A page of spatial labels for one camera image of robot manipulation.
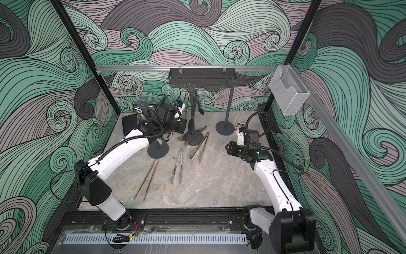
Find black locking tongs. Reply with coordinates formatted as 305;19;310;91
188;91;204;131

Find slim silver tweezer tongs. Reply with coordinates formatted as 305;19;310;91
171;147;183;184

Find long steel tweezers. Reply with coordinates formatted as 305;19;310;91
134;159;159;201
182;93;190;122

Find dark slim steel tongs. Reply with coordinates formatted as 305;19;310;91
189;131;210;164

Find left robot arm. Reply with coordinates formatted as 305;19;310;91
74;118;186;225

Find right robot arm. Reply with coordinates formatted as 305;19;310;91
225;141;316;254

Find left grey utensil stand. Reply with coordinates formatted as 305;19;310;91
134;96;169;159

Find grey utensil stand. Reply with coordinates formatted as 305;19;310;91
184;87;204;146
134;96;169;159
216;78;237;136

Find right grey utensil stand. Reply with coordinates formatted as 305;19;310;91
216;78;237;136

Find middle grey utensil stand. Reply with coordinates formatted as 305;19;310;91
184;87;204;146

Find black aluminium case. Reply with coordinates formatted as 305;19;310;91
122;113;138;137

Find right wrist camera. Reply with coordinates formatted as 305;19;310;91
236;130;246;146

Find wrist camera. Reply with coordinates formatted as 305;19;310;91
236;130;246;146
157;100;186;123

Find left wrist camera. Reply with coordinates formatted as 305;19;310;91
157;100;186;123

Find aluminium wall rail back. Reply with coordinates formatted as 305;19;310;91
95;65;277;73

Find aluminium wall rail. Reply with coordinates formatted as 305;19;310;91
294;69;406;243
95;65;277;73

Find clear acrylic wall box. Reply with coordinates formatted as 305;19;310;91
269;65;310;116

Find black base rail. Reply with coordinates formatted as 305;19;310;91
61;207;255;231

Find white slotted cable duct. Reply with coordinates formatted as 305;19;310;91
62;233;248;245

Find aluminium wall rail right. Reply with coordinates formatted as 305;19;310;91
294;69;406;243

